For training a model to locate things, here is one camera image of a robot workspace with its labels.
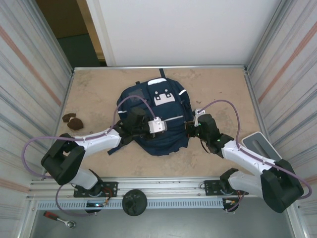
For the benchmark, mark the large brown lump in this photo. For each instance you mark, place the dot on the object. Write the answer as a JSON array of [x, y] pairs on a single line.
[[75, 124]]

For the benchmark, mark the black round knob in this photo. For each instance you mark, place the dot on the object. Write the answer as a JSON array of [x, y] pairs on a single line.
[[134, 202]]

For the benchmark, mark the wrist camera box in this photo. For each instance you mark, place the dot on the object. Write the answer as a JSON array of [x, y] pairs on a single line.
[[157, 126], [200, 112]]

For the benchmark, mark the aluminium mounting rail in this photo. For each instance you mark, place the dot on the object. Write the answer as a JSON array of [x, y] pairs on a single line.
[[161, 184]]

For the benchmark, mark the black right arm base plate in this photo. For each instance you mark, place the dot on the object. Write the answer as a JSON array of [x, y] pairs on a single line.
[[210, 188]]

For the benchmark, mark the small brown lump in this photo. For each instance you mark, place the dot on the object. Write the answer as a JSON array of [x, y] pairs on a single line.
[[68, 116]]

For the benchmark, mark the navy blue backpack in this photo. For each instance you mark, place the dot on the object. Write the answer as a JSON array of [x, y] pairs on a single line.
[[168, 138]]

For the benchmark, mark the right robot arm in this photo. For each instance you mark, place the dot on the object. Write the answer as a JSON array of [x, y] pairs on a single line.
[[247, 156]]

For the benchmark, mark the aluminium table edge bar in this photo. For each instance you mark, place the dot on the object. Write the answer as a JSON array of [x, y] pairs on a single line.
[[123, 67]]

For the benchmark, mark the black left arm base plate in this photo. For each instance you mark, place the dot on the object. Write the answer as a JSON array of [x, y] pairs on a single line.
[[111, 188]]

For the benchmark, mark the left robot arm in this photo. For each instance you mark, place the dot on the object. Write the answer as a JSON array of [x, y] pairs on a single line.
[[99, 141]]

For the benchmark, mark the grey and white tray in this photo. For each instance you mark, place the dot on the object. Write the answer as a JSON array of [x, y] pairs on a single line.
[[260, 146]]

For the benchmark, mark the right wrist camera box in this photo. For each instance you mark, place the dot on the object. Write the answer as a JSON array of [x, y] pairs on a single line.
[[200, 112]]

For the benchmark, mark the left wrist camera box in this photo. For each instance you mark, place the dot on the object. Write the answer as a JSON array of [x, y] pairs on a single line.
[[157, 126]]

